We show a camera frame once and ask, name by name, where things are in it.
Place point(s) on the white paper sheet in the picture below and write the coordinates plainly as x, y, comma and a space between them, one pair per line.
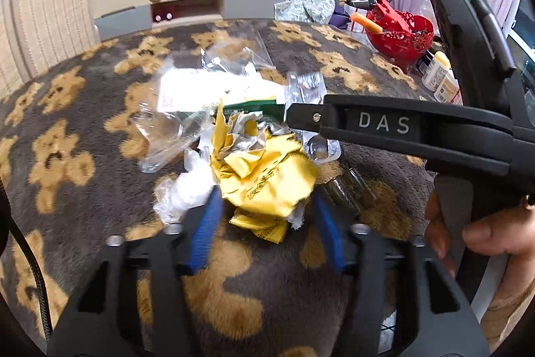
196, 85

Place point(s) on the green packet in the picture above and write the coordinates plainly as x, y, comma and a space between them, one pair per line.
250, 106

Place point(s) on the person's right hand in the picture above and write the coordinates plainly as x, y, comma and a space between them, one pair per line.
501, 235

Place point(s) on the floral grey cloth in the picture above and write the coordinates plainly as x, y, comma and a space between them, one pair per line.
305, 5

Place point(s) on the white plastic bag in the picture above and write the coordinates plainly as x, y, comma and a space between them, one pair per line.
188, 189

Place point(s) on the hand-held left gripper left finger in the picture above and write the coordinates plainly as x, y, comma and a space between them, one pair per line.
205, 227

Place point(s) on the large clear plastic bag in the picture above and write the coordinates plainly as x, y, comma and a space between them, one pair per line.
167, 131

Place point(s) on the brown bear-print blanket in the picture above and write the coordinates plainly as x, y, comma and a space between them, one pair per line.
83, 97

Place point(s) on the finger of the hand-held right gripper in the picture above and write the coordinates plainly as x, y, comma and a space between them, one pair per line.
305, 116

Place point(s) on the window frame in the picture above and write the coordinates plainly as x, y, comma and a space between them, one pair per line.
524, 39

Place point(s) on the person's right forearm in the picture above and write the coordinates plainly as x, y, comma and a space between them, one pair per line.
514, 307

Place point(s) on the yellow wrapper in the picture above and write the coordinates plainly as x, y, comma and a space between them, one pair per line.
267, 173

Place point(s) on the red lattice basket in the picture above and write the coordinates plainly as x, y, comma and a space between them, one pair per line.
397, 43

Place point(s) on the small clear glass jar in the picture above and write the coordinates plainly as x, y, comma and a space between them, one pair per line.
340, 196
361, 183

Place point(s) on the clear wrapper with plastic forks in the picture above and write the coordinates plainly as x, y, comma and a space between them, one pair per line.
307, 85

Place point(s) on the cluster of assorted bottles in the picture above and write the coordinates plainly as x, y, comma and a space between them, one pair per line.
436, 74

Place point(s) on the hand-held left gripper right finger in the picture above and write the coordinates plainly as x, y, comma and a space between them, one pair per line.
330, 231

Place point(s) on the orange stick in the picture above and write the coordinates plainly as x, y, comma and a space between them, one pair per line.
365, 23

